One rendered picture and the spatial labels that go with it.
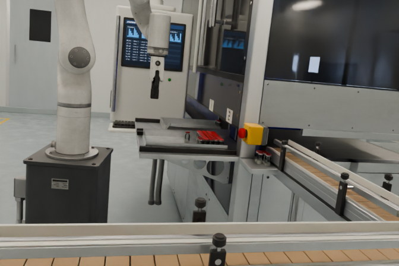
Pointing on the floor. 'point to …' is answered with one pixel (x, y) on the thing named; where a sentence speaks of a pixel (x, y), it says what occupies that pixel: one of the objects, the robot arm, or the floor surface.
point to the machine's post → (253, 86)
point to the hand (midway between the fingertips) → (154, 94)
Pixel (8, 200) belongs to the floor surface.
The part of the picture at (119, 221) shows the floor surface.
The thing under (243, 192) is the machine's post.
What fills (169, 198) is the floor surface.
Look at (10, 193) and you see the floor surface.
